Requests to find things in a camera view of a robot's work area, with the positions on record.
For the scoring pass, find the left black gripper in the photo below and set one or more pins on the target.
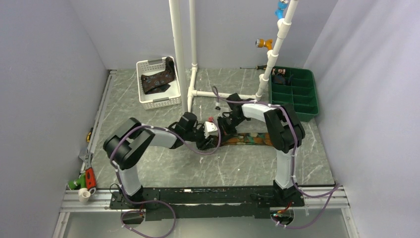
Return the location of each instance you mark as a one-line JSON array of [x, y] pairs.
[[205, 144]]

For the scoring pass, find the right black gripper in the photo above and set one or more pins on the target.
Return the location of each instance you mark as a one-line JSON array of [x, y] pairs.
[[225, 132]]

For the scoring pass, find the colourful patterned tie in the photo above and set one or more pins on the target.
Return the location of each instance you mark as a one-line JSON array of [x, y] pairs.
[[254, 138]]

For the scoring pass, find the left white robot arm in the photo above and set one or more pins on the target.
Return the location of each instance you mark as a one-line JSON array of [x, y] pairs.
[[128, 143]]

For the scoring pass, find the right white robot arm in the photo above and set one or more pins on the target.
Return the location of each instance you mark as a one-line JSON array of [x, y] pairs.
[[285, 132]]

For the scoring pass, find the white perforated plastic basket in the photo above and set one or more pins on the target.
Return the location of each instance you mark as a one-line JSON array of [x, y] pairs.
[[170, 97]]

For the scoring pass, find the black yellow screwdriver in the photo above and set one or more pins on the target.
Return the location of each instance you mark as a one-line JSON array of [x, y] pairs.
[[259, 67]]

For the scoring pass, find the dark brown patterned tie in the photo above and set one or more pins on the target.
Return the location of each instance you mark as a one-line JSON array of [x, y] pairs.
[[159, 82]]

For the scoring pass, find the rolled dark tie in tray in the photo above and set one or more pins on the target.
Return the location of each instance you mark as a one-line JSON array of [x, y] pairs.
[[278, 76]]

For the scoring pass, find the green compartment tray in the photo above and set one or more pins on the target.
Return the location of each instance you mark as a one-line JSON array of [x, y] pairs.
[[301, 92]]

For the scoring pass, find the orange nozzle fitting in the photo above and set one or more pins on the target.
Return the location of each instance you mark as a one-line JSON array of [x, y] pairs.
[[261, 43]]

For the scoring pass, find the red grey pipe wrench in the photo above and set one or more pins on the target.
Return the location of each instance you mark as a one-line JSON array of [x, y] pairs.
[[86, 156]]

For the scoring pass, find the green pipe fitting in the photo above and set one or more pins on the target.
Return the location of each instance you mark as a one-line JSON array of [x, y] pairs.
[[77, 183]]

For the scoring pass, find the white pipe coupling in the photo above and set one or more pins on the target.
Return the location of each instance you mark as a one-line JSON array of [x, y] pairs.
[[84, 195]]

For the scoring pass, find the blue nozzle fitting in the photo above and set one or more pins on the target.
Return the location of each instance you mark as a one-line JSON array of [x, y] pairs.
[[281, 7]]

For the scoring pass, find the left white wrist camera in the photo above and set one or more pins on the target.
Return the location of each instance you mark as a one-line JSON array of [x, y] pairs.
[[210, 128]]

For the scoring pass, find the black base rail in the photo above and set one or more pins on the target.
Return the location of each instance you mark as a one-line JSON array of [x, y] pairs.
[[260, 202]]

